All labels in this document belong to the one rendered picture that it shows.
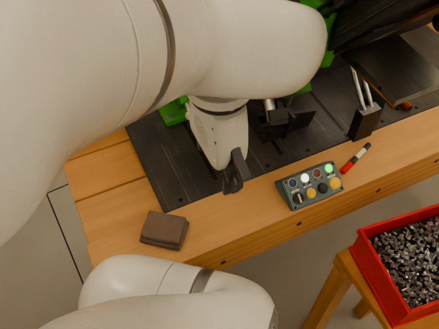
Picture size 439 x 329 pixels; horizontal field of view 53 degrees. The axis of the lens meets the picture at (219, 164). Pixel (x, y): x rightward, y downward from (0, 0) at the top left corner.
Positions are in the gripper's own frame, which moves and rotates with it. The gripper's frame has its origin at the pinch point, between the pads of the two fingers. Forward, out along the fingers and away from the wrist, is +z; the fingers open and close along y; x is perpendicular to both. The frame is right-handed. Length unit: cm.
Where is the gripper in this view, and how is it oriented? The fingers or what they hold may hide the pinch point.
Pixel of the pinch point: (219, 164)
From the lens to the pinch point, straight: 67.0
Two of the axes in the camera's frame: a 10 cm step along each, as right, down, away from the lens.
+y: 4.3, 7.3, -5.4
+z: 0.0, 6.0, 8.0
